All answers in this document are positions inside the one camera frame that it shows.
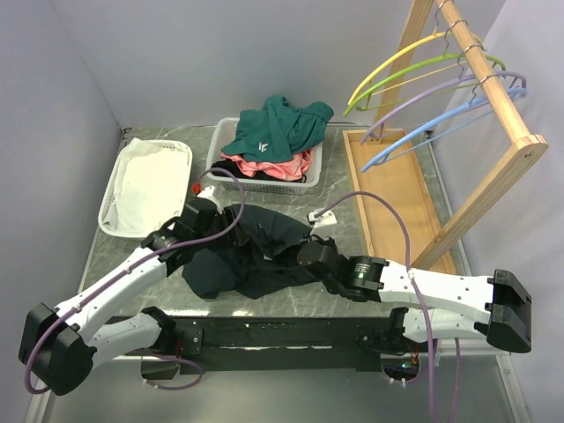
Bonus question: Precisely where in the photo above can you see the green hanger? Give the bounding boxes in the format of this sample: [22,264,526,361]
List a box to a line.
[344,51,508,118]

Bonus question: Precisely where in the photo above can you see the yellow hanger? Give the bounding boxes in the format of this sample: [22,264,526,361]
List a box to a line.
[347,26,459,106]

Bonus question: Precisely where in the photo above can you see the dark navy shorts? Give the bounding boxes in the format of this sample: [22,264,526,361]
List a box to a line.
[182,204,316,300]

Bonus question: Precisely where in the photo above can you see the white basket with cloth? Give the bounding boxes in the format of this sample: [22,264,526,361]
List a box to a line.
[97,138,194,242]

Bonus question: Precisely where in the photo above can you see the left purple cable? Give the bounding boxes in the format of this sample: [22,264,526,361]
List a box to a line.
[24,167,247,394]

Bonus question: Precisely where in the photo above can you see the wooden hanger rack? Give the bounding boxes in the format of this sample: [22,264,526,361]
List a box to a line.
[343,1,548,274]

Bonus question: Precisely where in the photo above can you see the purple hanger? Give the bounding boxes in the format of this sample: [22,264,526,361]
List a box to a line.
[359,70,528,146]

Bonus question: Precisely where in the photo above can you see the white cloth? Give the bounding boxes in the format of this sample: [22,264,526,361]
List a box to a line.
[101,137,191,234]

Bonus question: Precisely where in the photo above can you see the pink garment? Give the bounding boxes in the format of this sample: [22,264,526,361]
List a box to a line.
[215,149,314,182]

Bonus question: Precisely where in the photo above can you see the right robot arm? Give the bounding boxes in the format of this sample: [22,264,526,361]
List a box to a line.
[297,238,532,353]

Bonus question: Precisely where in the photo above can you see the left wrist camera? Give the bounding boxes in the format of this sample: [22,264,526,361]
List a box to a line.
[191,182,221,210]

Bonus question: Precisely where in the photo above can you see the teal garment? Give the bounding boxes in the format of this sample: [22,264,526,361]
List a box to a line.
[222,95,334,163]

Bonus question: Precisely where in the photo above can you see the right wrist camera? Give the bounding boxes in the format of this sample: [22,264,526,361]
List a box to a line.
[308,209,337,228]

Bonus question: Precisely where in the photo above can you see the blue hanger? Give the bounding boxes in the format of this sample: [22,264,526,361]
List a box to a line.
[360,87,528,173]

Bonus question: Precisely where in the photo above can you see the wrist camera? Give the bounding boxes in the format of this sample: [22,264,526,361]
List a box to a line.
[308,209,337,228]
[191,182,221,210]

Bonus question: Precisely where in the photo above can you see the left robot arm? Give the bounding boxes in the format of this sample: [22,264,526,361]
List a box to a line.
[19,197,243,396]

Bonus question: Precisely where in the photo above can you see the white laundry basket with clothes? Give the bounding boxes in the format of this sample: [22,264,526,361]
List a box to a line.
[205,117,323,195]

